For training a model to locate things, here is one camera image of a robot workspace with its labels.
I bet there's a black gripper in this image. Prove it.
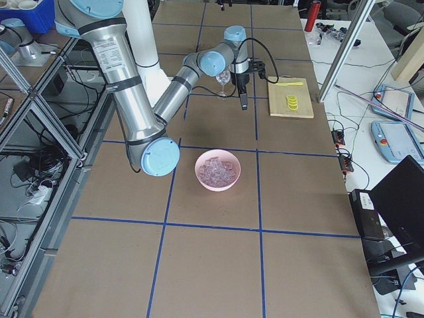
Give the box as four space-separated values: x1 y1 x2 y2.
230 72 250 111
217 0 233 11

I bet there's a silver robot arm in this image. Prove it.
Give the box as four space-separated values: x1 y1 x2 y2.
54 1 249 176

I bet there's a clear wine glass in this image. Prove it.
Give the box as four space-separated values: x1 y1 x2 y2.
215 66 231 99

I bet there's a pile of ice cubes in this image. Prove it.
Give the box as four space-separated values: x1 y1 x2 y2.
197 157 237 187

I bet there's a bamboo cutting board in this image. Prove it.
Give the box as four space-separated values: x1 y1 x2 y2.
268 77 314 119

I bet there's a yellow plastic knife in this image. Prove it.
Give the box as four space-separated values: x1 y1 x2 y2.
275 81 303 87

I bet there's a pink plastic bowl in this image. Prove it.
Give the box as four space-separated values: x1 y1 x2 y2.
195 149 241 191

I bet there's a red metal bottle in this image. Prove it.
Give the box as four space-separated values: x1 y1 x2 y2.
304 0 321 32

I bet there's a long pink rod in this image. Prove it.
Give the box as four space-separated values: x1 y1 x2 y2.
334 84 424 132

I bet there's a clear plastic bag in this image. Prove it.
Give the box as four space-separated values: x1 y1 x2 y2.
305 23 348 46

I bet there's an upper teach pendant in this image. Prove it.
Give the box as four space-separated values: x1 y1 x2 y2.
371 84 414 120

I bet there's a teach pendant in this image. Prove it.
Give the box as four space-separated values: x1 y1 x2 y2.
371 121 423 164
371 84 414 120

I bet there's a lower teach pendant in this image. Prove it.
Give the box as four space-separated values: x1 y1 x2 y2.
371 121 423 164

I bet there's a black box device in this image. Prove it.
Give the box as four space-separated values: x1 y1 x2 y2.
349 189 384 242

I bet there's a blue storage bin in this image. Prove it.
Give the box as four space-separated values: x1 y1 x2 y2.
1 1 55 34

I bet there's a black laptop monitor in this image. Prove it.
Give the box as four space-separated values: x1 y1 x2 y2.
368 155 423 276

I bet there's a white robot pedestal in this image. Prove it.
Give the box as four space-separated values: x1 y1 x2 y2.
123 0 170 107

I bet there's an aluminium frame post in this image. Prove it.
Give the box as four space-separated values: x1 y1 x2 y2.
317 0 375 103

